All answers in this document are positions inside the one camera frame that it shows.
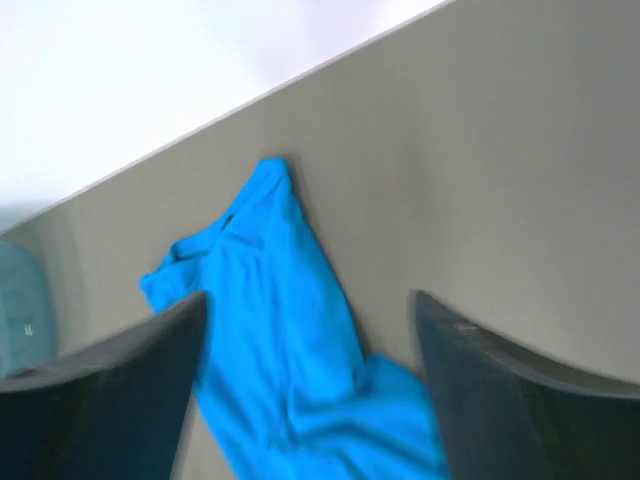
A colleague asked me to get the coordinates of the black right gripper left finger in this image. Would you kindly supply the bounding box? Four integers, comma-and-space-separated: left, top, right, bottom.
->
1, 293, 207, 479

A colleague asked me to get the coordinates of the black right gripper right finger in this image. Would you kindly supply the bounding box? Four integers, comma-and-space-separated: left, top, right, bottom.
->
410, 290, 639, 479

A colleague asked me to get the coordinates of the blue t shirt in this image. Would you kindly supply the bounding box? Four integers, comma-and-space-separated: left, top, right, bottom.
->
140, 158, 449, 479

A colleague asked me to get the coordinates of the teal plastic basin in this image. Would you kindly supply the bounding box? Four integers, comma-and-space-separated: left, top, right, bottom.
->
1, 241, 57, 378

